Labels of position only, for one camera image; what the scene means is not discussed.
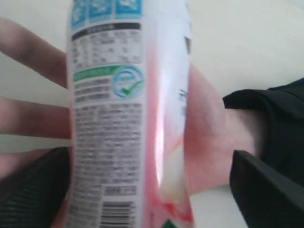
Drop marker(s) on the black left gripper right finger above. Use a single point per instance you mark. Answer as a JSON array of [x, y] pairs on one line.
[[265, 198]]

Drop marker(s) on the person's open hand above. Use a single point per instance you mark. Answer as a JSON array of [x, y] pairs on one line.
[[212, 131]]

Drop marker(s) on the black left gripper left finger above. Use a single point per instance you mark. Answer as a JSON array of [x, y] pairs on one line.
[[32, 197]]

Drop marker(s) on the black sleeved forearm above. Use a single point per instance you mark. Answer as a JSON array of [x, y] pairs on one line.
[[284, 107]]

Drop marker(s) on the pink peach drink bottle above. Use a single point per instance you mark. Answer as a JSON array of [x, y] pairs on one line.
[[128, 66]]

